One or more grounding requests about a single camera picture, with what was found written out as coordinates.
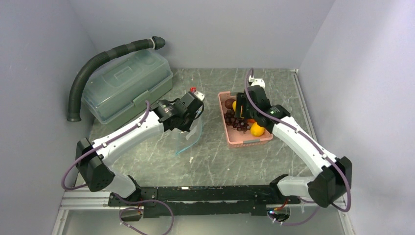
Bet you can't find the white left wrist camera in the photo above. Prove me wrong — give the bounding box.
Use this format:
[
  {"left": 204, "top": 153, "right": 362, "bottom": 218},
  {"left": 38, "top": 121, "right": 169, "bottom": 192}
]
[{"left": 190, "top": 87, "right": 206, "bottom": 102}]

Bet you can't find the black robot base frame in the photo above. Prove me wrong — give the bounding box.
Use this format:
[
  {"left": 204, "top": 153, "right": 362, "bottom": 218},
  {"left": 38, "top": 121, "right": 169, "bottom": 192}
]
[{"left": 108, "top": 185, "right": 300, "bottom": 218}]

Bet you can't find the aluminium rail frame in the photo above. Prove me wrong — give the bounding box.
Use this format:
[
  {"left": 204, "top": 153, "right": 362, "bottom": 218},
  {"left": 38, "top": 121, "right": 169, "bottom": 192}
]
[{"left": 51, "top": 186, "right": 354, "bottom": 235}]

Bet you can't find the black corrugated hose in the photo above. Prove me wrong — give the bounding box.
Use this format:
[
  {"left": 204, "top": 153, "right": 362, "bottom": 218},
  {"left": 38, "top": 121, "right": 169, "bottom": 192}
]
[{"left": 67, "top": 36, "right": 166, "bottom": 122}]

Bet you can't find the dark red passion fruit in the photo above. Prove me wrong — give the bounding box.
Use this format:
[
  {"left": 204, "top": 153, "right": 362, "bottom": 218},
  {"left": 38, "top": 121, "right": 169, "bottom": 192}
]
[{"left": 224, "top": 98, "right": 235, "bottom": 110}]

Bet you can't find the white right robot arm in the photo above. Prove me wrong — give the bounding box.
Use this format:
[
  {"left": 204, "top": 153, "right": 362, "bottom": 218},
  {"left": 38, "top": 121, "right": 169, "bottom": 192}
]
[{"left": 235, "top": 85, "right": 352, "bottom": 212}]

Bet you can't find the pink plastic basket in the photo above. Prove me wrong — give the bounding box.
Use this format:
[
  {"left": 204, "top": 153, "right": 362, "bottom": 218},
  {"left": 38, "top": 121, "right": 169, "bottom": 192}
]
[{"left": 218, "top": 91, "right": 274, "bottom": 148}]

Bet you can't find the yellow lemon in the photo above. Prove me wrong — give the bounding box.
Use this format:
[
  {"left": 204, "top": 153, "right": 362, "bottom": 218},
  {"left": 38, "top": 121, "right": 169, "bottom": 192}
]
[{"left": 250, "top": 122, "right": 265, "bottom": 137}]

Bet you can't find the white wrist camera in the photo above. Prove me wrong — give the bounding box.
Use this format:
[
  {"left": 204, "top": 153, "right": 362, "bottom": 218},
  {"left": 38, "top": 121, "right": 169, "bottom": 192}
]
[
  {"left": 248, "top": 75, "right": 266, "bottom": 89},
  {"left": 190, "top": 87, "right": 206, "bottom": 102}
]

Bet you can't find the grey green storage box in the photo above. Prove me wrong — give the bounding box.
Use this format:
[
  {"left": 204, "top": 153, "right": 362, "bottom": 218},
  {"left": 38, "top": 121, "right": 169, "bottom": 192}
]
[{"left": 82, "top": 49, "right": 173, "bottom": 130}]

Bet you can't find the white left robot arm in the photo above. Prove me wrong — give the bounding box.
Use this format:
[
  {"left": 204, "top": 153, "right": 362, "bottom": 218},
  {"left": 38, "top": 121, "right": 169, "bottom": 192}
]
[{"left": 76, "top": 91, "right": 206, "bottom": 206}]

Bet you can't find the dark purple grape bunch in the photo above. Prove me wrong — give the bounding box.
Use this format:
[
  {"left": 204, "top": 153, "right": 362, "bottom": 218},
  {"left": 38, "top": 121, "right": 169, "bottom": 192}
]
[{"left": 224, "top": 109, "right": 251, "bottom": 133}]

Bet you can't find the clear zip top bag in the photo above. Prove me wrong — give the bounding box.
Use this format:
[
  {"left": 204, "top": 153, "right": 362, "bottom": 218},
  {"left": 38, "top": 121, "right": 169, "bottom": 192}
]
[{"left": 172, "top": 117, "right": 203, "bottom": 155}]

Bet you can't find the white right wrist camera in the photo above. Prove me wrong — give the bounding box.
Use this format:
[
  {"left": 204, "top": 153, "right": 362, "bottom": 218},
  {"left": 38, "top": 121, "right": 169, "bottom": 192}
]
[{"left": 248, "top": 75, "right": 266, "bottom": 89}]

